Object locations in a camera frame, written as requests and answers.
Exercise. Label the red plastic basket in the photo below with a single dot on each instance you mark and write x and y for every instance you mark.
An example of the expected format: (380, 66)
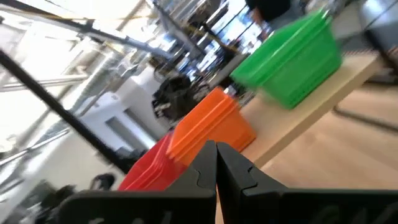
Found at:
(159, 178)
(150, 166)
(146, 162)

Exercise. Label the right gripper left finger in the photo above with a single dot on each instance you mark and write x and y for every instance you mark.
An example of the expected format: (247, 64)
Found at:
(202, 174)

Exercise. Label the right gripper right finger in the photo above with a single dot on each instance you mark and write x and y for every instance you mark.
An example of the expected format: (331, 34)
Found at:
(236, 180)

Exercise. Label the white cabinet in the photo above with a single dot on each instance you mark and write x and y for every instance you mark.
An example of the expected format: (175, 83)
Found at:
(130, 102)

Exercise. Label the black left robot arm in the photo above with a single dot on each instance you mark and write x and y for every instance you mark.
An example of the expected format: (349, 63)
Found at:
(174, 99)

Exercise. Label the person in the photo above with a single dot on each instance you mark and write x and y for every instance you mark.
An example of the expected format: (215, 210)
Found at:
(269, 7)

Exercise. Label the wooden shelf with black legs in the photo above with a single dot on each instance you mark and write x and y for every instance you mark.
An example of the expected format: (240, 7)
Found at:
(295, 124)

